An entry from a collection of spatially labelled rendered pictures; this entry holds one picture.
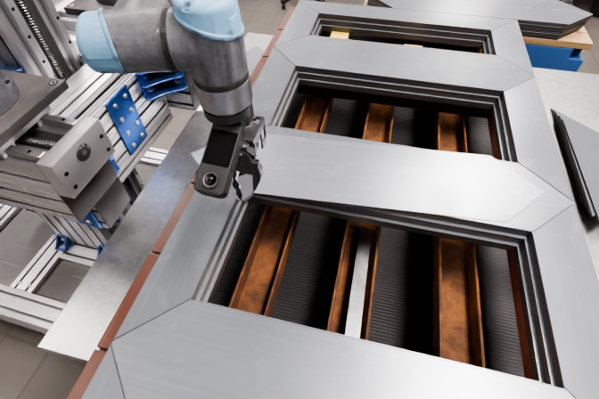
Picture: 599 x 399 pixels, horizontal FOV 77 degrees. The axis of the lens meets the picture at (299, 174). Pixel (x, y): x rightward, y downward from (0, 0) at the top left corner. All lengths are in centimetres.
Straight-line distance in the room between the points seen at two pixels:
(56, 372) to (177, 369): 114
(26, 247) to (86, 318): 90
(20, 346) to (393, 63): 166
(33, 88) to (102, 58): 39
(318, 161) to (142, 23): 47
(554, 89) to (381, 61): 58
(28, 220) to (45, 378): 61
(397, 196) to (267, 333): 36
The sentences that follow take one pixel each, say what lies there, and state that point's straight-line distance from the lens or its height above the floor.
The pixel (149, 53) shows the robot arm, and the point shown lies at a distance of 49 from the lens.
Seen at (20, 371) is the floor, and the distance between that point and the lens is 181.
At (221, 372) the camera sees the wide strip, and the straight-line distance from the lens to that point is 62.
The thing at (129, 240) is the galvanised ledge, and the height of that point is 68.
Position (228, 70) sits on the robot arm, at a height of 120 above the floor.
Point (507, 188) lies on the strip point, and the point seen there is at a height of 87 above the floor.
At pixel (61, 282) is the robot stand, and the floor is 21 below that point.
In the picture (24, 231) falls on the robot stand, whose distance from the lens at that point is 186.
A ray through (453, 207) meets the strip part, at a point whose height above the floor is 87.
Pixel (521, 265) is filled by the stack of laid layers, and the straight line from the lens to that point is 81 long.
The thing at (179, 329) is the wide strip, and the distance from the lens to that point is 65.
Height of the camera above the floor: 146
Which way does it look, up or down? 48 degrees down
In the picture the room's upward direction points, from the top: 1 degrees counter-clockwise
